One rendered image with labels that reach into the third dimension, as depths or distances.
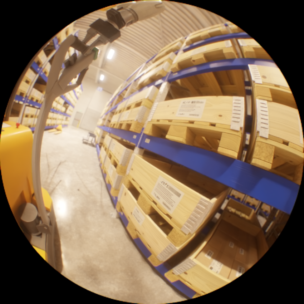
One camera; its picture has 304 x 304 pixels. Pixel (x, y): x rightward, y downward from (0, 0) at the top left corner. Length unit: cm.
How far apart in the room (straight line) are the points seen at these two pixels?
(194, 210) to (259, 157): 38
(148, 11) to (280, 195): 89
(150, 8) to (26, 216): 118
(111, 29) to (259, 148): 73
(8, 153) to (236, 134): 119
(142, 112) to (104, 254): 161
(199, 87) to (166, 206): 156
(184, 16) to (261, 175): 689
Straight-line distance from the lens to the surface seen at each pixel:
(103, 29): 47
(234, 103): 61
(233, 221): 175
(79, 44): 41
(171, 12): 701
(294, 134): 61
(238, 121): 54
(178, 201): 54
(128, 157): 119
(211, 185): 168
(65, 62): 47
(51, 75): 42
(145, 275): 118
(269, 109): 62
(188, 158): 61
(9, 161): 78
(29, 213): 87
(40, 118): 49
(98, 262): 113
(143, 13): 50
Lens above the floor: 108
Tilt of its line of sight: 3 degrees down
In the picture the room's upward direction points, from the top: 21 degrees clockwise
